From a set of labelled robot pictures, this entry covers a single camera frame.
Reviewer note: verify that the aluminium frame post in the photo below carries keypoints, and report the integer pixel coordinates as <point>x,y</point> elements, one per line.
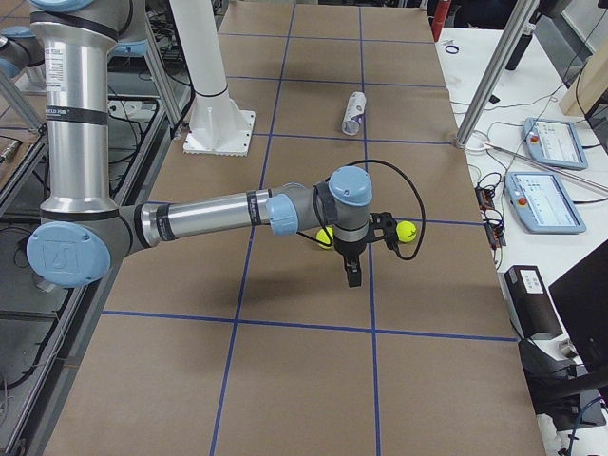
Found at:
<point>510,37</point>

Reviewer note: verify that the black box with label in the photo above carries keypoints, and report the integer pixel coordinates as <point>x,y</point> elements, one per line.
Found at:
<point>534,313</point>

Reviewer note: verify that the far teach pendant tablet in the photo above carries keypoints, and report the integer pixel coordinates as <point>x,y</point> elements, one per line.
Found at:
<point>554,143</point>

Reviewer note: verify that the yellow tennis ball Roland Garros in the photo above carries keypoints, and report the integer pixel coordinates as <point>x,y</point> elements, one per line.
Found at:
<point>324,238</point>

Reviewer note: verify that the white pedestal column base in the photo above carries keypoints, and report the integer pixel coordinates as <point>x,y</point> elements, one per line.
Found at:
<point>216,126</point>

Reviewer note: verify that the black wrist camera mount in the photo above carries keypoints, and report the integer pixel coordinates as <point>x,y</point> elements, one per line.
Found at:
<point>383,226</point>

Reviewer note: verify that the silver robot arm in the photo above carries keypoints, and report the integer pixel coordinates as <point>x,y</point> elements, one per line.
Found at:
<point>20,49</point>
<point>84,232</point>

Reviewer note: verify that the yellow tennis ball Wilson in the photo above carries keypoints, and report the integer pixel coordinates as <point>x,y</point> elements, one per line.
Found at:
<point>406,231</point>

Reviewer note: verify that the near teach pendant tablet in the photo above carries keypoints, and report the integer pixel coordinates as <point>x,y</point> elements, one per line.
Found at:
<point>542,204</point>

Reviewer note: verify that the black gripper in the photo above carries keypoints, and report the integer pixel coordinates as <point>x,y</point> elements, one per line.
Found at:
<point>348,248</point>

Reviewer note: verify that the teach pendant tablet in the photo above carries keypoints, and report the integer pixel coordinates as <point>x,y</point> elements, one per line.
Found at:
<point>554,143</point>
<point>542,204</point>

